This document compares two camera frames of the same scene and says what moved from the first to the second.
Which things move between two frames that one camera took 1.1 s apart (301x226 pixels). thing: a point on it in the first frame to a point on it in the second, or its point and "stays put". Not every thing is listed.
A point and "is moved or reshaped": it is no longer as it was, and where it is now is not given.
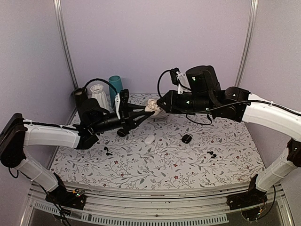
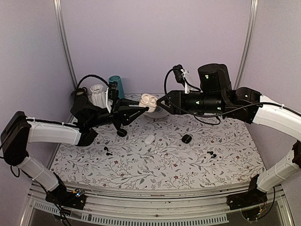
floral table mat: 166,151 stays put
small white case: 152,106 is moved or reshaped
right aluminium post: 246,51 stays put
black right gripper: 170,106 stays put
